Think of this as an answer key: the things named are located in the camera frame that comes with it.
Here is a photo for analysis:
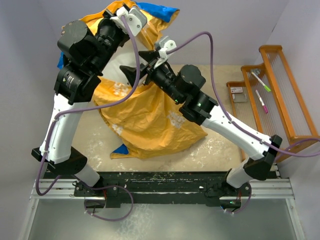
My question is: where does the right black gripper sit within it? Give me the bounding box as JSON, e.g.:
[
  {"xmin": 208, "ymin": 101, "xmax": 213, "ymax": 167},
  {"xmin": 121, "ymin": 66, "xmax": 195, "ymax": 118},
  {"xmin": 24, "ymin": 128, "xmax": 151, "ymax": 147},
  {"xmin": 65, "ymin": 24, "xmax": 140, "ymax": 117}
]
[{"xmin": 119, "ymin": 49, "xmax": 184, "ymax": 104}]

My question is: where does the blue cartoon pillowcase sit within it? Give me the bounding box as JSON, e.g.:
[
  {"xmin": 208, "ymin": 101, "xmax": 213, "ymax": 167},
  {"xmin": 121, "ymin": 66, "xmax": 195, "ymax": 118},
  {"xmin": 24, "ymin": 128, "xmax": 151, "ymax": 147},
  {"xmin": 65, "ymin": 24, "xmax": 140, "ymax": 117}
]
[{"xmin": 56, "ymin": 0, "xmax": 208, "ymax": 160}]

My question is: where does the white pillow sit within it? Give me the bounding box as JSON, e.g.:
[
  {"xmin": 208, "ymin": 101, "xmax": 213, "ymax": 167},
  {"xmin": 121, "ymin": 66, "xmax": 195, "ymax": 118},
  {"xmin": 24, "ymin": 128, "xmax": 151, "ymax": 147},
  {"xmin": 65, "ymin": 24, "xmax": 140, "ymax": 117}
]
[{"xmin": 102, "ymin": 40, "xmax": 136, "ymax": 86}]

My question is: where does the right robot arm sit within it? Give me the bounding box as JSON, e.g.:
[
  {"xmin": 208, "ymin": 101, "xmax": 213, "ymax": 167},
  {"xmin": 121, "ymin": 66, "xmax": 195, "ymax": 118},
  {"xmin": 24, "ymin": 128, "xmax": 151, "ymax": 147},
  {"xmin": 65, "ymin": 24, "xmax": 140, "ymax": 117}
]
[{"xmin": 119, "ymin": 50, "xmax": 282, "ymax": 196}]

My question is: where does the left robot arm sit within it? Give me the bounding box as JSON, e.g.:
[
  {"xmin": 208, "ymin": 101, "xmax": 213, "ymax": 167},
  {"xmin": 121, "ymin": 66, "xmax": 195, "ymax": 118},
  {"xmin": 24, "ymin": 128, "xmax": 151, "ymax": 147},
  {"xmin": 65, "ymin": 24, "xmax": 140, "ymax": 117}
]
[{"xmin": 31, "ymin": 10, "xmax": 132, "ymax": 196}]

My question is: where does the green cap marker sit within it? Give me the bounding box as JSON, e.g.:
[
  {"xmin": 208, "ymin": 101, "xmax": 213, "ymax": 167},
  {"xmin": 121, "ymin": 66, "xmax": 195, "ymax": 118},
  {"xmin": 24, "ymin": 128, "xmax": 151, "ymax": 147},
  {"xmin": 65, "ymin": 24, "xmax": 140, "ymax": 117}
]
[{"xmin": 251, "ymin": 71, "xmax": 271, "ymax": 92}]

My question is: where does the wooden tiered rack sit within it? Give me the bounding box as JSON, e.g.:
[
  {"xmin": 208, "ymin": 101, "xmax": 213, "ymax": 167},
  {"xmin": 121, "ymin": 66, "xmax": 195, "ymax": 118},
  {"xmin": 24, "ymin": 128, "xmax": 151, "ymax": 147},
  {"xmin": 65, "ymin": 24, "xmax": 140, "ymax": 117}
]
[{"xmin": 226, "ymin": 45, "xmax": 320, "ymax": 154}]

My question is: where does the pink cap marker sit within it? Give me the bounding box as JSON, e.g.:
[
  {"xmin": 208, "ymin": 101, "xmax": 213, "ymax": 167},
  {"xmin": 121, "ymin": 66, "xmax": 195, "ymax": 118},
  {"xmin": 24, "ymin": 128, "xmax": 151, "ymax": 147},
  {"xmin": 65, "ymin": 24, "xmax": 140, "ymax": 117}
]
[{"xmin": 255, "ymin": 90, "xmax": 269, "ymax": 114}]

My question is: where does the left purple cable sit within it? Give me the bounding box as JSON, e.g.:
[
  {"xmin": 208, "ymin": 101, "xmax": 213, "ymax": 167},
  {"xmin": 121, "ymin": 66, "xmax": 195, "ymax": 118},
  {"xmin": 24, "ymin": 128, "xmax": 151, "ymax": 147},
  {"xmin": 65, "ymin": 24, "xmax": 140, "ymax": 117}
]
[{"xmin": 35, "ymin": 14, "xmax": 141, "ymax": 222}]

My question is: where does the purple cable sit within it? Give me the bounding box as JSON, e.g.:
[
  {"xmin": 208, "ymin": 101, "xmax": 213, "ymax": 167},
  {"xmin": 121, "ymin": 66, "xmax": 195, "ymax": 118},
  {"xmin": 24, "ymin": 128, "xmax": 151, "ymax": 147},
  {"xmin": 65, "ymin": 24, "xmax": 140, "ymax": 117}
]
[
  {"xmin": 167, "ymin": 31, "xmax": 320, "ymax": 216},
  {"xmin": 35, "ymin": 14, "xmax": 141, "ymax": 222}
]

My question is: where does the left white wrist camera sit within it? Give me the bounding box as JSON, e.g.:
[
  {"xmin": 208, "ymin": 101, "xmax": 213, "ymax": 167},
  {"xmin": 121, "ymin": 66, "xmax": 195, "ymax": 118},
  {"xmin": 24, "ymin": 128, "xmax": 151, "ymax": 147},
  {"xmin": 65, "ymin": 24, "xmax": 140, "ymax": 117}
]
[{"xmin": 110, "ymin": 6, "xmax": 148, "ymax": 37}]

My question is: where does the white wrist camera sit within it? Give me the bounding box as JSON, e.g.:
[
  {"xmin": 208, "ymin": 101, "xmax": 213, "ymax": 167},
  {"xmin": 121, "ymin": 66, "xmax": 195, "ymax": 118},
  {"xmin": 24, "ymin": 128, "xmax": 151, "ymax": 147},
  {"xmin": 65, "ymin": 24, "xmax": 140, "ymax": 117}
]
[
  {"xmin": 110, "ymin": 6, "xmax": 148, "ymax": 37},
  {"xmin": 153, "ymin": 36, "xmax": 177, "ymax": 69}
]

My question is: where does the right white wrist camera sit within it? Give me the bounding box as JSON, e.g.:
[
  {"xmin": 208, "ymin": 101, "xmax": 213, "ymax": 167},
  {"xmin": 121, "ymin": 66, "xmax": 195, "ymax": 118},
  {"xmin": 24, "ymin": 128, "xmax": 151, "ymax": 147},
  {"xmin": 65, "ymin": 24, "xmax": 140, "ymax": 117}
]
[{"xmin": 153, "ymin": 36, "xmax": 177, "ymax": 69}]

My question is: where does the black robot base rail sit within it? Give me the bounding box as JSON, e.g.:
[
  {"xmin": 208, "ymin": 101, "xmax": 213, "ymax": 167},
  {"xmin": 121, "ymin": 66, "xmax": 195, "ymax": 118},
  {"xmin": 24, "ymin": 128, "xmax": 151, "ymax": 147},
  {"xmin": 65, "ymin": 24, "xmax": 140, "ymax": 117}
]
[{"xmin": 72, "ymin": 171, "xmax": 252, "ymax": 209}]

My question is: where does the aluminium frame rail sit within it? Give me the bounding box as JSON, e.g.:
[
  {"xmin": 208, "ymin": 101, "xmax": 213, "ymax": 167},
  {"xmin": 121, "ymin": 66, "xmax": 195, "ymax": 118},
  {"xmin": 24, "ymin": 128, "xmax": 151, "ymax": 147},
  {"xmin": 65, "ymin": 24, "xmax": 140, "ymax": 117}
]
[{"xmin": 30, "ymin": 178, "xmax": 295, "ymax": 200}]

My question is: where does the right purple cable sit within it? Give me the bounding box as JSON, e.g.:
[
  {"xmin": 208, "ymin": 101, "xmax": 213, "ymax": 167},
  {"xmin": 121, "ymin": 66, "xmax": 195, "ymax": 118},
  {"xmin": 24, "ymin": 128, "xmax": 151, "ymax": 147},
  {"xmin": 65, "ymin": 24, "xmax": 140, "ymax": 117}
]
[{"xmin": 167, "ymin": 31, "xmax": 320, "ymax": 216}]

